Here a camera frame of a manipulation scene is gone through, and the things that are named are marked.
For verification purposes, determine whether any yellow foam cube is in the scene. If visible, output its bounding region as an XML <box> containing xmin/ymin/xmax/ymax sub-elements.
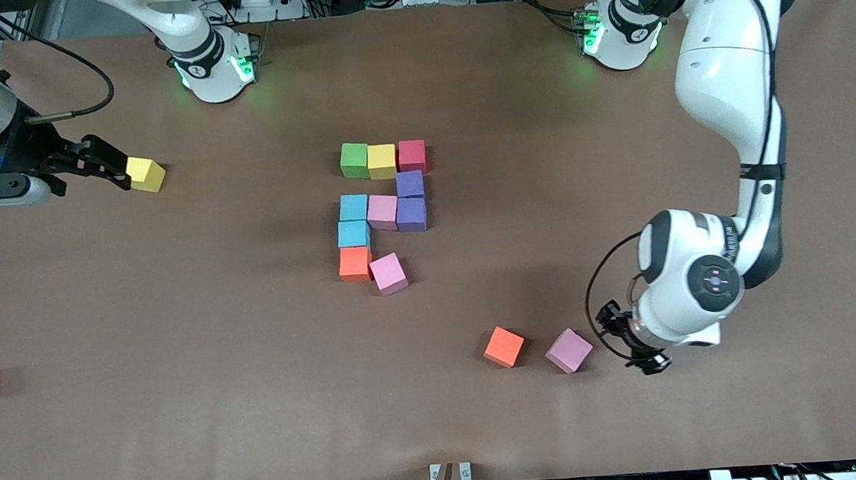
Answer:
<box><xmin>366</xmin><ymin>143</ymin><xmax>400</xmax><ymax>182</ymax></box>
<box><xmin>125</xmin><ymin>155</ymin><xmax>168</xmax><ymax>195</ymax></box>

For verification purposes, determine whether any green foam cube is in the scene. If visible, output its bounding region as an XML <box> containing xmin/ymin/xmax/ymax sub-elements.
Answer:
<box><xmin>339</xmin><ymin>140</ymin><xmax>371</xmax><ymax>180</ymax></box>

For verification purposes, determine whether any red foam cube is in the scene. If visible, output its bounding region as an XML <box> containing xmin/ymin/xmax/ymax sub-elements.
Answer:
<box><xmin>397</xmin><ymin>138</ymin><xmax>428</xmax><ymax>177</ymax></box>

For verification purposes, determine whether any small metal table bracket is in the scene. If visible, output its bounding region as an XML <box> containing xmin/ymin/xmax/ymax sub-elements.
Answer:
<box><xmin>428</xmin><ymin>460</ymin><xmax>473</xmax><ymax>480</ymax></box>

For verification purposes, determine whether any pink foam cube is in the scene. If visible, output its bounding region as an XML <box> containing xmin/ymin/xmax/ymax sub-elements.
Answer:
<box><xmin>366</xmin><ymin>194</ymin><xmax>401</xmax><ymax>234</ymax></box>
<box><xmin>368</xmin><ymin>251</ymin><xmax>410</xmax><ymax>297</ymax></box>
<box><xmin>543</xmin><ymin>325</ymin><xmax>596</xmax><ymax>376</ymax></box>

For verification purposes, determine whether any aluminium frame rail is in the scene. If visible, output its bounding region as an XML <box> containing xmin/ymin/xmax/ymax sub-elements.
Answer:
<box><xmin>0</xmin><ymin>0</ymin><xmax>73</xmax><ymax>60</ymax></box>

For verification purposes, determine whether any blue foam cube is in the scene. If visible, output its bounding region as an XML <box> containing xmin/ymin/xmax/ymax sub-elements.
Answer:
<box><xmin>337</xmin><ymin>219</ymin><xmax>372</xmax><ymax>249</ymax></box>
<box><xmin>338</xmin><ymin>194</ymin><xmax>372</xmax><ymax>223</ymax></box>

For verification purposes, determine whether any orange foam cube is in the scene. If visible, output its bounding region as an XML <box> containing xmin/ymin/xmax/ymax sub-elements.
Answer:
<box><xmin>482</xmin><ymin>325</ymin><xmax>528</xmax><ymax>371</ymax></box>
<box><xmin>337</xmin><ymin>245</ymin><xmax>374</xmax><ymax>283</ymax></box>

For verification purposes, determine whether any purple foam cube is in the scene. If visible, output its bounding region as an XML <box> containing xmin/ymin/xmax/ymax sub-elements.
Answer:
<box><xmin>395</xmin><ymin>170</ymin><xmax>427</xmax><ymax>200</ymax></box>
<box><xmin>395</xmin><ymin>196</ymin><xmax>429</xmax><ymax>234</ymax></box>

